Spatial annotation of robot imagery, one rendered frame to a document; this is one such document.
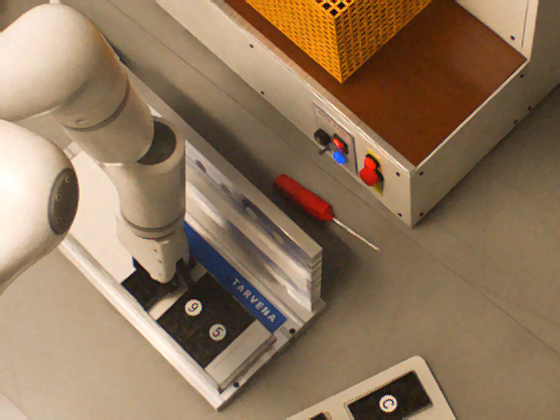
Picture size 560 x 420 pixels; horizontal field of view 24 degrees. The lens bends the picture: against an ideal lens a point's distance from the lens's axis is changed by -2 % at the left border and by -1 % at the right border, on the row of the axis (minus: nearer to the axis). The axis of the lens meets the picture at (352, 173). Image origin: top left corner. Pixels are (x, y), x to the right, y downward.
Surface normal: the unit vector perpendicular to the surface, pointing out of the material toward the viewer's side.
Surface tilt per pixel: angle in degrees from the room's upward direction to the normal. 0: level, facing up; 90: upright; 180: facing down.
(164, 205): 86
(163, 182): 86
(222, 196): 83
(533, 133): 0
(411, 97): 0
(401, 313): 0
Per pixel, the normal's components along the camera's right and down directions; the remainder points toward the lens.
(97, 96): 0.70, 0.64
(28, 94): 0.33, 0.75
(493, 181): -0.05, -0.40
